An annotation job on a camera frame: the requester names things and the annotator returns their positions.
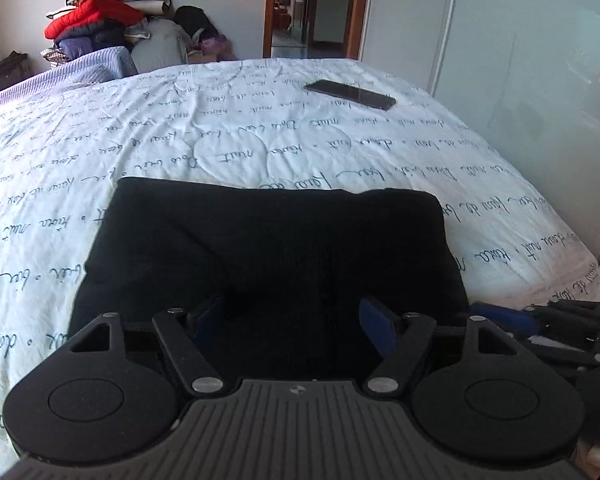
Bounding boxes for white sliding wardrobe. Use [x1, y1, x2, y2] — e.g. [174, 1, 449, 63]
[357, 0, 600, 307]

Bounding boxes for wooden door frame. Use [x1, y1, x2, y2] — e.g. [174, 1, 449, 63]
[262, 0, 374, 61]

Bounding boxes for black smartphone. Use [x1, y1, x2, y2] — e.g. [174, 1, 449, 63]
[303, 79, 397, 112]

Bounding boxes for black duffel bag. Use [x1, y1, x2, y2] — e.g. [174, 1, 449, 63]
[0, 51, 31, 92]

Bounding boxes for purple knitted blanket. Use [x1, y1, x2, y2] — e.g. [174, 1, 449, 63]
[0, 46, 139, 111]

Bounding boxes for purple cloth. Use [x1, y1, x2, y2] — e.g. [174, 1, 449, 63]
[200, 35, 231, 59]

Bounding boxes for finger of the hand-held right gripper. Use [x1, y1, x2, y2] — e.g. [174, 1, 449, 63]
[525, 300, 600, 342]
[469, 303, 600, 367]

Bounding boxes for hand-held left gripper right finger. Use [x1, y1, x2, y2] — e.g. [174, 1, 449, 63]
[358, 297, 526, 399]

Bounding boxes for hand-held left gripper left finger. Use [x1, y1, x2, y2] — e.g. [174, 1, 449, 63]
[62, 296, 227, 399]

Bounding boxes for white script-printed quilt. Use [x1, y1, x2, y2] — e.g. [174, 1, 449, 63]
[0, 57, 600, 480]

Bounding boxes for black pants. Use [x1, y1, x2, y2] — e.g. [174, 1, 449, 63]
[67, 176, 470, 392]

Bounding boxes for red puffer jacket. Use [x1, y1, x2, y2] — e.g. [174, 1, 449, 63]
[44, 0, 146, 40]

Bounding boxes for grey cloth bundle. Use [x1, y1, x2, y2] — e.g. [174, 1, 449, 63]
[125, 20, 194, 74]

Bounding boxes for black backpack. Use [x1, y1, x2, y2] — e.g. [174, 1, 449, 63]
[172, 5, 216, 44]

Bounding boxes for navy puffer jacket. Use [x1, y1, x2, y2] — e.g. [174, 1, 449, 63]
[55, 25, 132, 62]

